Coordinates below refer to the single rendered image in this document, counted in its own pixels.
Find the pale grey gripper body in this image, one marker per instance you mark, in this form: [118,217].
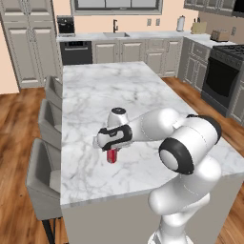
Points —
[96,142]

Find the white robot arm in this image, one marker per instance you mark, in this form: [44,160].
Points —
[178,127]

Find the red soda can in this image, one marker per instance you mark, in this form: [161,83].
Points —
[112,156]

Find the marble top kitchen island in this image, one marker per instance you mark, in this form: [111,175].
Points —
[95,89]

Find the black stove with oven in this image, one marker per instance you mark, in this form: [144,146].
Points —
[222,76]

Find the grey bar stool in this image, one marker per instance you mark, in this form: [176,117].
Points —
[52,89]
[47,124]
[39,178]

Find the black dishwasher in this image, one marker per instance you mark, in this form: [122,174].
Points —
[76,52]

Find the beige base cupboard run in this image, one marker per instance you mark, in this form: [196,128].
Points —
[136,52]

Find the steel sink basin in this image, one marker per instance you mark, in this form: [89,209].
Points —
[116,35]

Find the tall beige pantry cupboard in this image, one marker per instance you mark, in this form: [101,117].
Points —
[25,47]

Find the black tap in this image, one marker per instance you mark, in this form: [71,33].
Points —
[115,25]

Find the black coffee machine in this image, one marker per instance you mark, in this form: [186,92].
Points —
[65,25]

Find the grey base cupboard run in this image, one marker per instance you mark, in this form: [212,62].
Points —
[195,63]

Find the white paper towel roll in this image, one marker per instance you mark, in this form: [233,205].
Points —
[180,24]

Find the grey narrow base cupboard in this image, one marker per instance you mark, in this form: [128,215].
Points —
[238,106]

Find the wooden knife block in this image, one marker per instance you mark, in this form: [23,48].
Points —
[199,28]

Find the beige toaster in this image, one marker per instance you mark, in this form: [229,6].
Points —
[219,35]

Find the black microwave oven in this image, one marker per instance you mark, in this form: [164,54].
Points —
[239,8]

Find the grey wall outlet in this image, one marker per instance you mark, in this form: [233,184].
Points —
[149,22]
[157,22]
[233,31]

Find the window with grey frame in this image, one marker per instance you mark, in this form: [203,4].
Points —
[116,6]

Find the grey wall cupboard run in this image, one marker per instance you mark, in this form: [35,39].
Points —
[209,6]

